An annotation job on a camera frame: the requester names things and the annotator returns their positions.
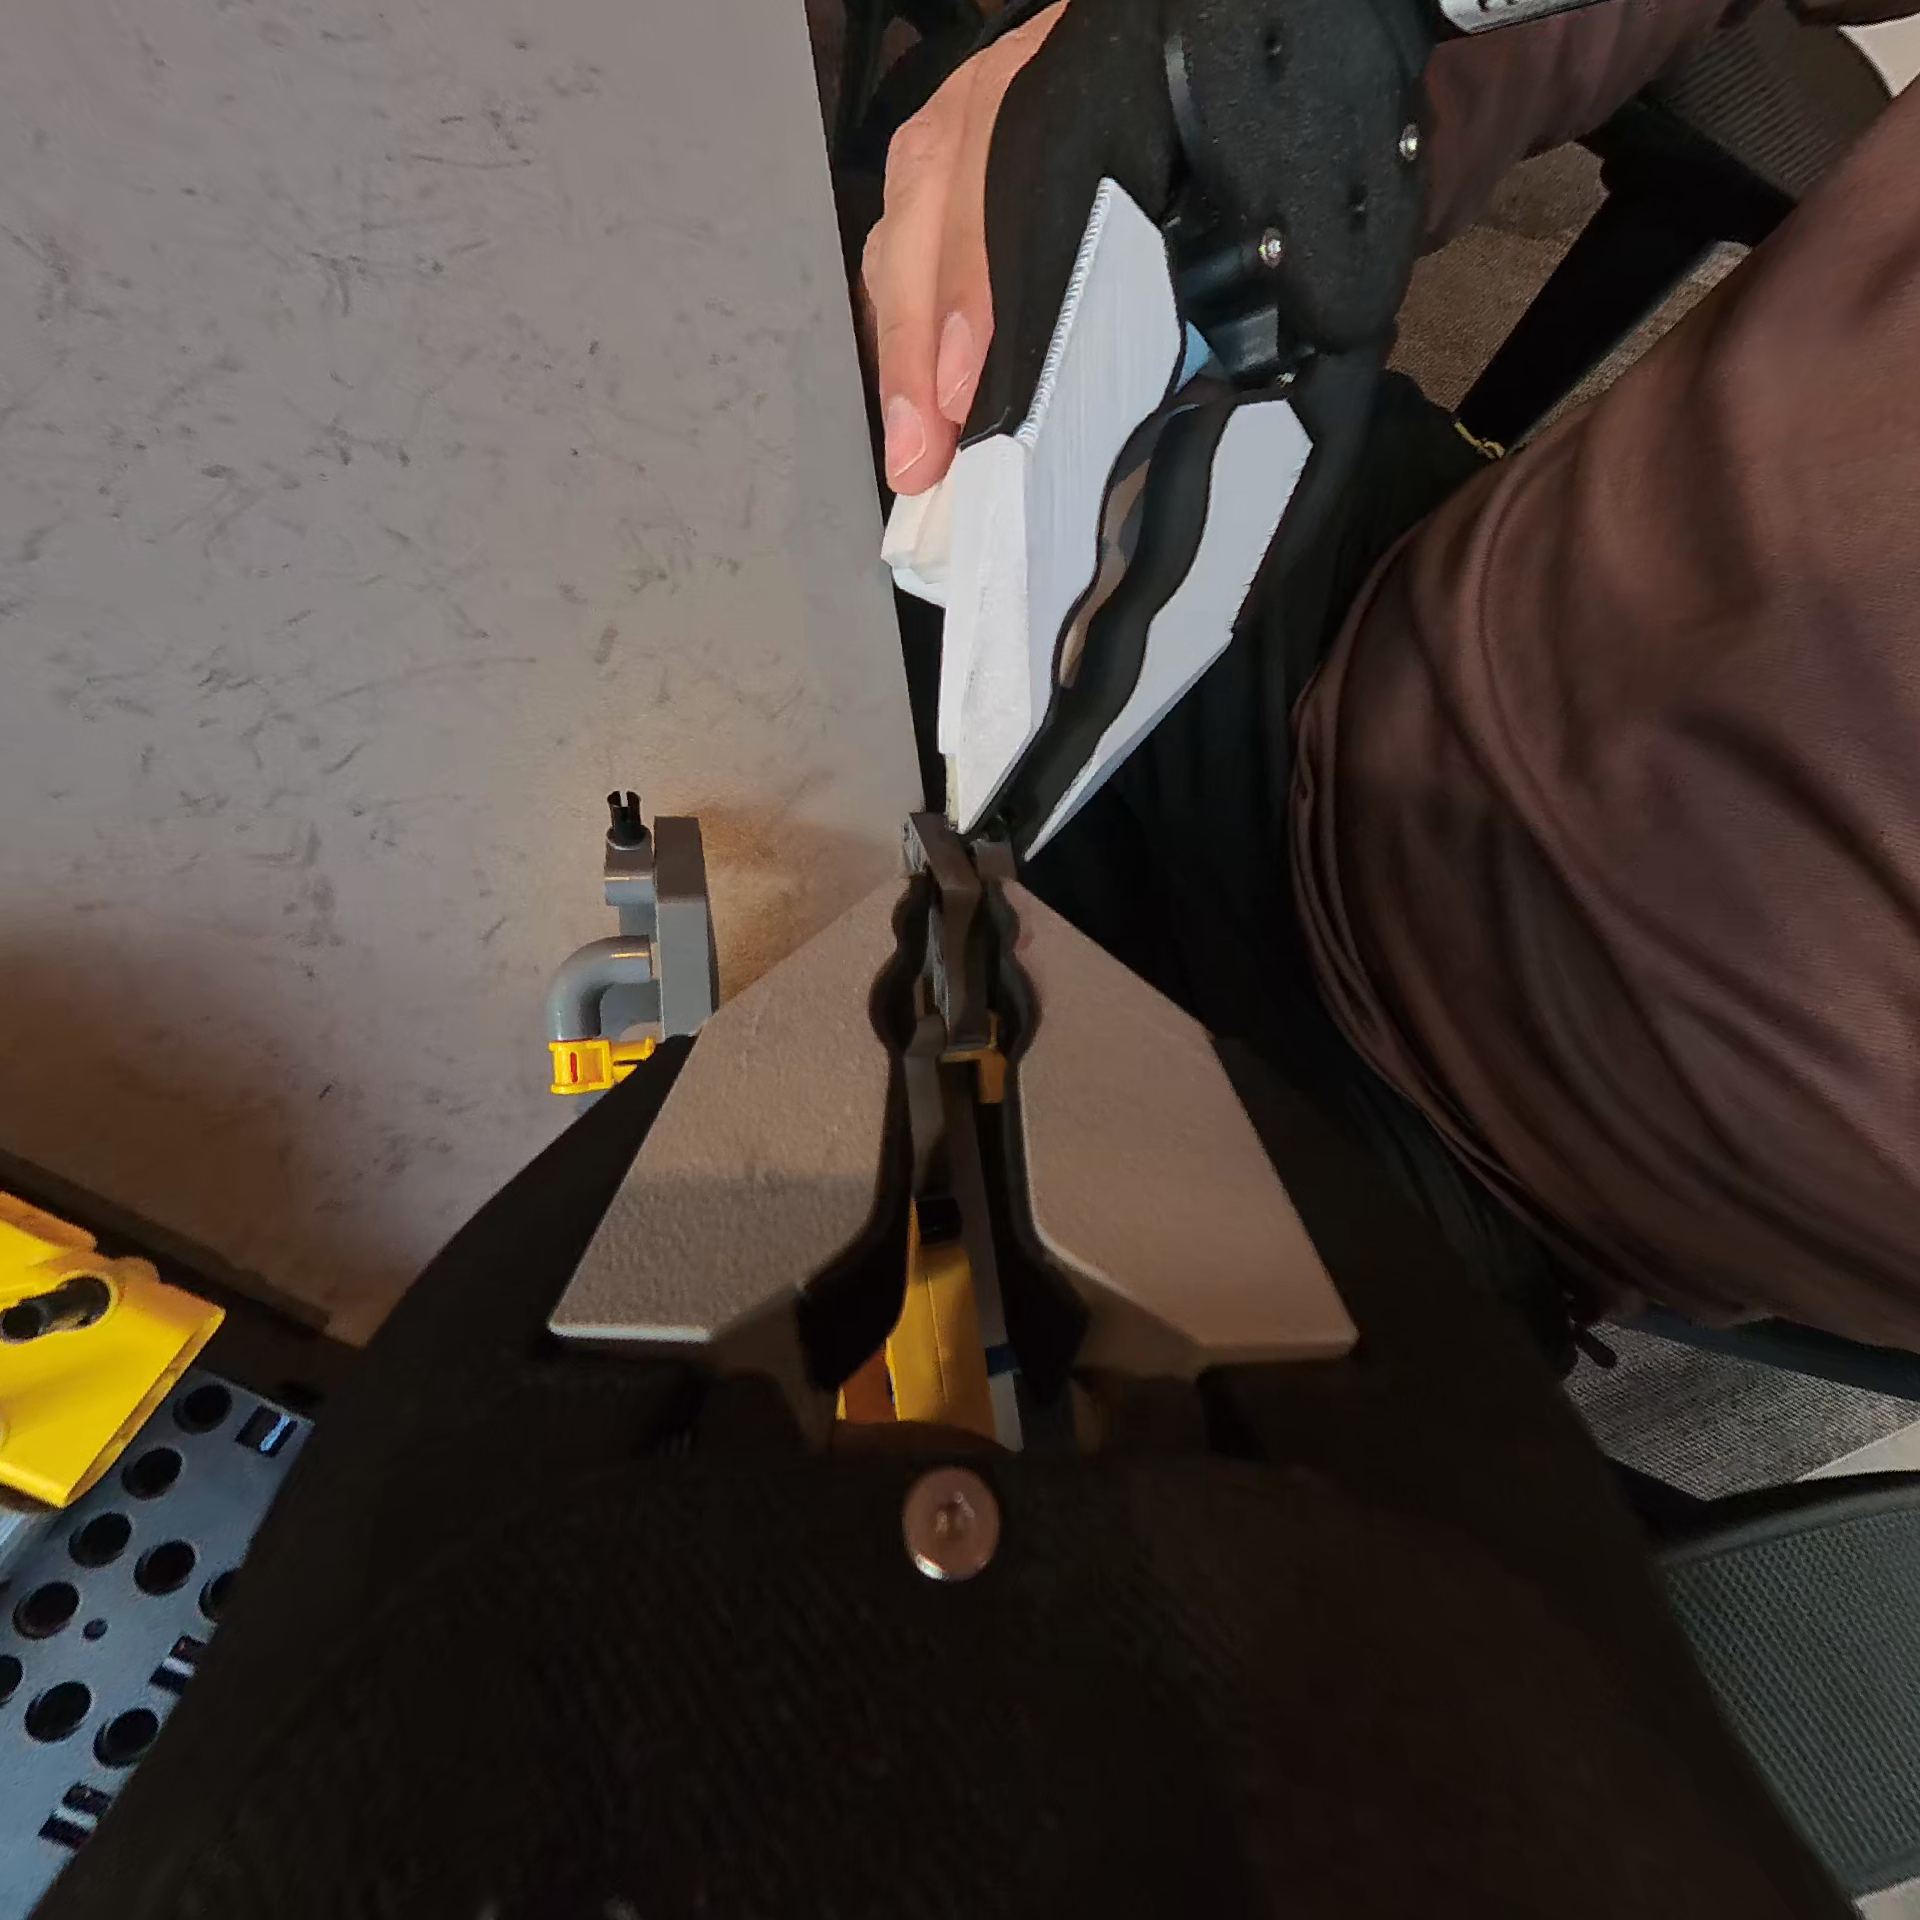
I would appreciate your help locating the person's black trousers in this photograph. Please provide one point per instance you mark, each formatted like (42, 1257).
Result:
(1230, 901)

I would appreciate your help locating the grey desk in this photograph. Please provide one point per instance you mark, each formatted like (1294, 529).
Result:
(450, 525)

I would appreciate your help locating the yellow curved panel assembly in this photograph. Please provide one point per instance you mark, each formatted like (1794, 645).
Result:
(675, 932)

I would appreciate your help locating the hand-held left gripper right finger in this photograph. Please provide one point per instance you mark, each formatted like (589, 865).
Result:
(1171, 1185)

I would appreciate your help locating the grey holed connector piece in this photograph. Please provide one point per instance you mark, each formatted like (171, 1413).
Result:
(993, 863)

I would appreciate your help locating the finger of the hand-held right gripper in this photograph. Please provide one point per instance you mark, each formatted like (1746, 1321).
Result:
(1230, 525)
(1050, 525)

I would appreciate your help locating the black block with yellow beams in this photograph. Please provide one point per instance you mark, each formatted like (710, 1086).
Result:
(106, 1500)

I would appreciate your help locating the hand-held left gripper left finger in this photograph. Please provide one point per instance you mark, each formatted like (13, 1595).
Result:
(734, 1185)

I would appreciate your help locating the person's right hand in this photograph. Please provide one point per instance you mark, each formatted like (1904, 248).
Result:
(931, 270)

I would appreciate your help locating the person's right forearm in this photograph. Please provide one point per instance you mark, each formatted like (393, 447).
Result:
(1576, 89)

